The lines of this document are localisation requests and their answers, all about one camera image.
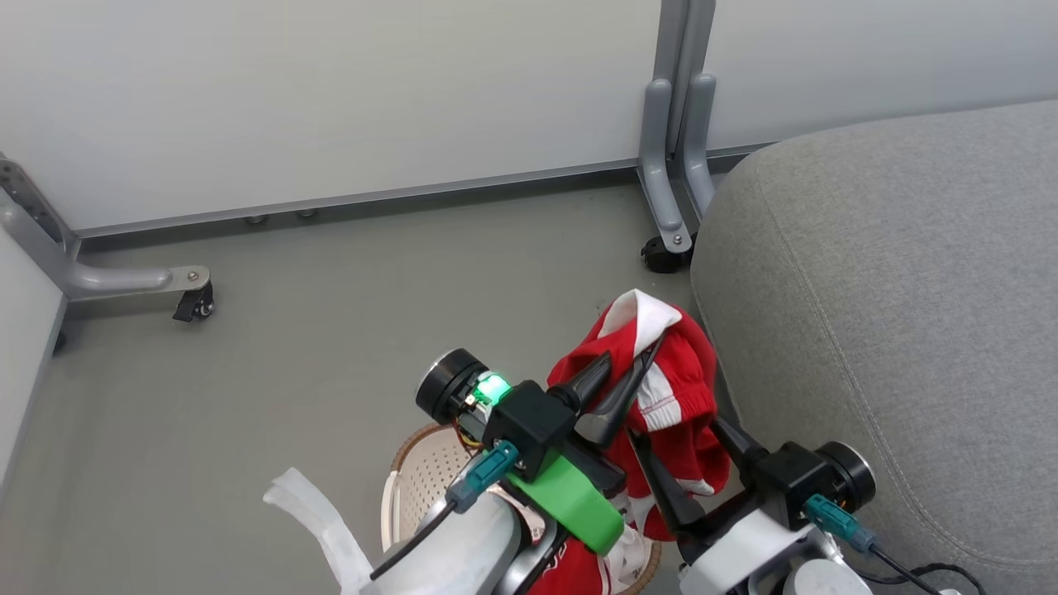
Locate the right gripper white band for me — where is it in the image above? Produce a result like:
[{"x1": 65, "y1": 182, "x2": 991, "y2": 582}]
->
[{"x1": 630, "y1": 416, "x2": 877, "y2": 595}]

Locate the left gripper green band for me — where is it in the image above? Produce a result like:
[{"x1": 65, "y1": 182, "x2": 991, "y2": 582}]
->
[{"x1": 415, "y1": 333, "x2": 668, "y2": 556}]

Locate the red and white garment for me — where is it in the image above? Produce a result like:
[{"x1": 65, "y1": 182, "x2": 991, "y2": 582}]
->
[{"x1": 529, "y1": 288, "x2": 732, "y2": 595}]

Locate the cream laundry basket brown rim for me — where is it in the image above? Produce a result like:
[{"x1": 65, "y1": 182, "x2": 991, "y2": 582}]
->
[{"x1": 380, "y1": 423, "x2": 662, "y2": 595}]

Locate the black caster under double leg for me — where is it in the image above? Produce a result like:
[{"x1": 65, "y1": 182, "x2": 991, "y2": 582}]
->
[{"x1": 641, "y1": 234, "x2": 697, "y2": 274}]

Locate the grey fabric sofa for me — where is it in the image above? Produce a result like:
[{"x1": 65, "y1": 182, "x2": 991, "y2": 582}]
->
[{"x1": 690, "y1": 99, "x2": 1058, "y2": 595}]

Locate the white fabric strip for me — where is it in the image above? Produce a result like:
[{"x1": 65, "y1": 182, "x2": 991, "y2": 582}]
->
[{"x1": 263, "y1": 467, "x2": 374, "y2": 595}]

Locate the black caster under single leg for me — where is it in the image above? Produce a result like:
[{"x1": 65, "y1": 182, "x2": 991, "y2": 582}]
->
[{"x1": 172, "y1": 281, "x2": 216, "y2": 323}]

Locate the teal right camera connector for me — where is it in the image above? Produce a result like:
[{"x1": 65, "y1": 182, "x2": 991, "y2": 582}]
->
[{"x1": 806, "y1": 494, "x2": 879, "y2": 555}]

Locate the teal camera connector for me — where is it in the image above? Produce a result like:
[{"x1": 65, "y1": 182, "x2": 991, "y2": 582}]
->
[
  {"x1": 446, "y1": 440, "x2": 520, "y2": 513},
  {"x1": 806, "y1": 494, "x2": 879, "y2": 555}
]

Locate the teal left camera connector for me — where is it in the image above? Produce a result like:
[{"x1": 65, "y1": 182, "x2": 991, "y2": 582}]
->
[{"x1": 446, "y1": 440, "x2": 520, "y2": 513}]

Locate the black right camera cable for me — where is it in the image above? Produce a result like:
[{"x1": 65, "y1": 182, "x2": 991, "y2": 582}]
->
[{"x1": 860, "y1": 541, "x2": 989, "y2": 595}]

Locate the black camera cable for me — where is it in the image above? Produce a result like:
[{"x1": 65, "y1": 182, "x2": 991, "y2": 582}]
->
[
  {"x1": 369, "y1": 496, "x2": 460, "y2": 579},
  {"x1": 860, "y1": 541, "x2": 989, "y2": 595}
]

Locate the black left camera cable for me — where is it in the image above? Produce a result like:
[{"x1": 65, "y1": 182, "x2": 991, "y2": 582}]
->
[{"x1": 369, "y1": 496, "x2": 460, "y2": 579}]

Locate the grey double partition leg post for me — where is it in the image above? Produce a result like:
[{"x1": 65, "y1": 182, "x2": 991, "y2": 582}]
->
[{"x1": 636, "y1": 0, "x2": 718, "y2": 257}]

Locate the grey partition bottom rail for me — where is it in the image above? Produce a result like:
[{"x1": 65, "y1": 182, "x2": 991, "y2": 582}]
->
[{"x1": 74, "y1": 142, "x2": 778, "y2": 242}]

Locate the grey single partition leg post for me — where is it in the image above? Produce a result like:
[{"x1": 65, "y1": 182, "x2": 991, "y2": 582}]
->
[{"x1": 0, "y1": 153, "x2": 212, "y2": 302}]

